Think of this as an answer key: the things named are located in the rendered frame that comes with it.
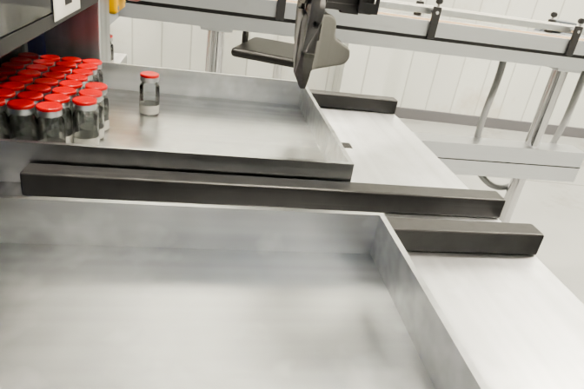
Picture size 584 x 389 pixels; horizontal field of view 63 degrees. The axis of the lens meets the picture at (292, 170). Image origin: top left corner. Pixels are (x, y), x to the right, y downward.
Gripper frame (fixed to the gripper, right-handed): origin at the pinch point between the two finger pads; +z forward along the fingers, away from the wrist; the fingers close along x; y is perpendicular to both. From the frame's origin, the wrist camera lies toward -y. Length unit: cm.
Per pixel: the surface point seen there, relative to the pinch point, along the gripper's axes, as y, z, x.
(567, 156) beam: 119, 40, 84
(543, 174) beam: 112, 48, 84
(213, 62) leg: -9, 20, 86
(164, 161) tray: -13.7, 2.9, -20.3
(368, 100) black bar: 11.8, 3.8, 6.0
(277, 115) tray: -1.7, 5.3, 0.3
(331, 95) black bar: 6.3, 3.6, 6.0
